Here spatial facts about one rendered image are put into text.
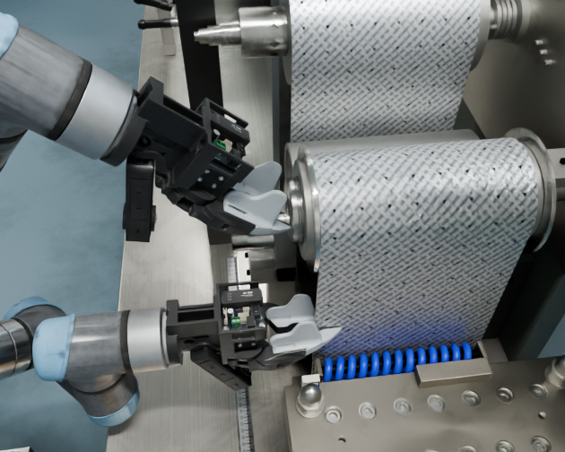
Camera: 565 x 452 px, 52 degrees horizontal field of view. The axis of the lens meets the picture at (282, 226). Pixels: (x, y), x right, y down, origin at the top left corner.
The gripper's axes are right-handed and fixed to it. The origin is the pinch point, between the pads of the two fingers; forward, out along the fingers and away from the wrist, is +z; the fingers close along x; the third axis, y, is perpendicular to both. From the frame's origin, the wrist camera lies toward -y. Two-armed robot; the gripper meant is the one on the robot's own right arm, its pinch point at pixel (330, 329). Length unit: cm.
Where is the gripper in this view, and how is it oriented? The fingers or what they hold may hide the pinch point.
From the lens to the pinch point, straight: 75.0
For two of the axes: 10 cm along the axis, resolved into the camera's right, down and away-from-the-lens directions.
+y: 0.0, -6.8, -7.3
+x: -1.2, -7.2, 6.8
